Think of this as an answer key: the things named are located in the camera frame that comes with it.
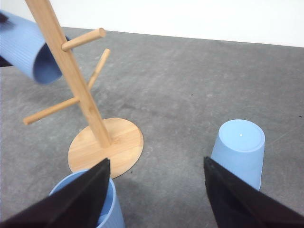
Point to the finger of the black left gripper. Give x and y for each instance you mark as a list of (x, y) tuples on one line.
[(5, 23)]

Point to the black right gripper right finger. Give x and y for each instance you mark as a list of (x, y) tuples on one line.
[(238, 204)]

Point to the blue ribbed cup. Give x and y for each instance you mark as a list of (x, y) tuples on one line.
[(110, 217), (23, 45), (239, 148)]

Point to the wooden cup tree stand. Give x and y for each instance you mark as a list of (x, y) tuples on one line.
[(116, 140)]

